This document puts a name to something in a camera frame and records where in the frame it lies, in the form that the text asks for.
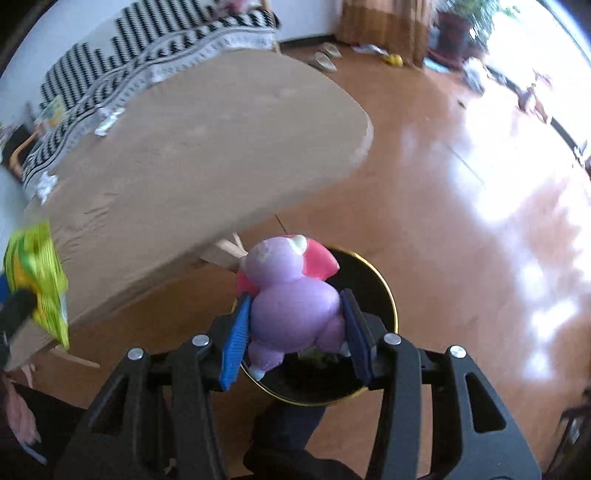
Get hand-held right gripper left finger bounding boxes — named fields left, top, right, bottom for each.
left=55, top=294, right=254, bottom=480

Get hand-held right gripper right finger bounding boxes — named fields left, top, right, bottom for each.
left=339, top=288, right=542, bottom=480

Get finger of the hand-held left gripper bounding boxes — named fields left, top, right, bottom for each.
left=0, top=274, right=38, bottom=339

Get yellow-green snack packet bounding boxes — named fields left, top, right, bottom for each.
left=4, top=222, right=71, bottom=352

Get black bin with gold rim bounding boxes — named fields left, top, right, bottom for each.
left=228, top=247, right=399, bottom=408

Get purple and pink toy figure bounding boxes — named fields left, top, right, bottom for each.
left=235, top=234, right=348, bottom=382

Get person's left hand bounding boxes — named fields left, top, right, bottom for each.
left=0, top=369, right=42, bottom=445

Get wooden table leg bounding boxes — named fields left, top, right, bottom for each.
left=202, top=232, right=247, bottom=271

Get silver foil wrapper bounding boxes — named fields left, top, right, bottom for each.
left=34, top=172, right=59, bottom=204
left=93, top=107, right=126, bottom=138

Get yellow packet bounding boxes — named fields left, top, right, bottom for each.
left=36, top=96, right=68, bottom=130

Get white plastic bag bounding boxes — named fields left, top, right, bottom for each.
left=463, top=58, right=491, bottom=95

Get black and white striped blanket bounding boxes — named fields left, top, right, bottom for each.
left=22, top=0, right=283, bottom=188

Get brown curtain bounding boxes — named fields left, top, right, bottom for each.
left=335, top=0, right=437, bottom=69

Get potted plant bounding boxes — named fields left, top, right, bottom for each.
left=434, top=0, right=495, bottom=58

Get pink plush toy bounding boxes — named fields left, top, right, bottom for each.
left=217, top=0, right=259, bottom=14

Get wooden chair frame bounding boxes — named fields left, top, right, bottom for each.
left=9, top=129, right=44, bottom=183

